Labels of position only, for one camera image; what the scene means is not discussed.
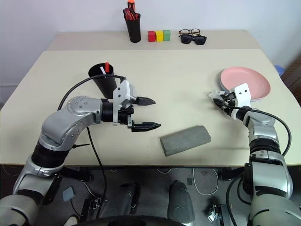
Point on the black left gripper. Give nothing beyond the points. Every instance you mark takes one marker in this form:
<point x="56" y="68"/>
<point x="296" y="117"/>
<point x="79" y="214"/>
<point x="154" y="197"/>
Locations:
<point x="125" y="116"/>

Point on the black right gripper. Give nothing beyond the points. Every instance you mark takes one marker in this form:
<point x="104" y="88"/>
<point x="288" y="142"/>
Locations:
<point x="229" y="103"/>

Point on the white tissue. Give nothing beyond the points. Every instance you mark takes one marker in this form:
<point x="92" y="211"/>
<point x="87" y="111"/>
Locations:
<point x="212" y="94"/>

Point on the pink plate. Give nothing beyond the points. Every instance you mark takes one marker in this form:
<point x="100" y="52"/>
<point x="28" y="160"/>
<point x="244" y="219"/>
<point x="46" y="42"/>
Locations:
<point x="244" y="76"/>

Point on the grey glasses case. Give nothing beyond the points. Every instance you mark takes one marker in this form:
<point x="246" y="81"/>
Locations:
<point x="185" y="140"/>

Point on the red marker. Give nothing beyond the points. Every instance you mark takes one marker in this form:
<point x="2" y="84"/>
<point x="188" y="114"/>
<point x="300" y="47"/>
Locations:
<point x="107" y="67"/>

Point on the white marker black cap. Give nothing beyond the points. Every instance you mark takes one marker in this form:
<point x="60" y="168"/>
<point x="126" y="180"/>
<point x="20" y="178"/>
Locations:
<point x="102" y="70"/>

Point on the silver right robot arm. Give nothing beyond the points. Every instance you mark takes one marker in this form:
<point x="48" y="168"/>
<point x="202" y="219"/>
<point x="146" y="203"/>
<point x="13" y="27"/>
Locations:
<point x="261" y="131"/>

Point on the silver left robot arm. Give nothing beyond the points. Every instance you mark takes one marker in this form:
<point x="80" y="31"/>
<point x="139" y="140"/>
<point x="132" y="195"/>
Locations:
<point x="70" y="113"/>

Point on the black conical pen cup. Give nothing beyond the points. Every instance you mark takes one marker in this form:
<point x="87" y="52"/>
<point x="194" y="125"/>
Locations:
<point x="103" y="87"/>

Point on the blue round stool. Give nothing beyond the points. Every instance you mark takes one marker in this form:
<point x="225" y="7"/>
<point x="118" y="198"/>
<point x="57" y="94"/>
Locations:
<point x="279" y="70"/>

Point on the black sunglasses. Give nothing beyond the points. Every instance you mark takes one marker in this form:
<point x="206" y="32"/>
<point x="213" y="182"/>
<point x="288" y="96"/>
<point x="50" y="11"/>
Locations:
<point x="187" y="39"/>

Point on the brown wooden furniture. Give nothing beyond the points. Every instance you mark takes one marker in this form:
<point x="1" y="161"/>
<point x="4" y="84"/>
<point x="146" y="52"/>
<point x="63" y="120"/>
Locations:
<point x="294" y="80"/>

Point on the brown round glasses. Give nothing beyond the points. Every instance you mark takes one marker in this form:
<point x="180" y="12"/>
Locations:
<point x="191" y="30"/>

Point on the red block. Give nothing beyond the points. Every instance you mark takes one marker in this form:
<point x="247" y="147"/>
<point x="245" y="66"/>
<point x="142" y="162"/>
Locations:
<point x="151" y="36"/>

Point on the yellow block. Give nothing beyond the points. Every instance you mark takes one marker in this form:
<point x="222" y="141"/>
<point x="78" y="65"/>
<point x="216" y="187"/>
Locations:
<point x="159" y="36"/>

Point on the green block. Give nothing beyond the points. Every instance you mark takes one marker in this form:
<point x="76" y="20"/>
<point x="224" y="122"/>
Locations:
<point x="166" y="35"/>

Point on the tall black pen holder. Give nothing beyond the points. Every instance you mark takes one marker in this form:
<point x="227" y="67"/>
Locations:
<point x="134" y="30"/>

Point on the dark rounded shape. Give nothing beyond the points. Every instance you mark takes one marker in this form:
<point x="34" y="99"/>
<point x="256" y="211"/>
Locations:
<point x="130" y="197"/>
<point x="181" y="202"/>

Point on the grey square pad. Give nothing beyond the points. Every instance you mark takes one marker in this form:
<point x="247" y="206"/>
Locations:
<point x="68" y="194"/>

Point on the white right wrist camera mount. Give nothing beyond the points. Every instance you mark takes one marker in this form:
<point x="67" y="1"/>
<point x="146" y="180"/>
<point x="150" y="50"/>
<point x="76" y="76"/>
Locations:
<point x="243" y="94"/>

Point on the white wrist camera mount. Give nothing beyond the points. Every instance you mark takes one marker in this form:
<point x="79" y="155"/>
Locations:
<point x="122" y="91"/>
<point x="243" y="94"/>

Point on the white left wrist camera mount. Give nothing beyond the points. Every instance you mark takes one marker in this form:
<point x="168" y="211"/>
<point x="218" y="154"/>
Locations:
<point x="122" y="91"/>

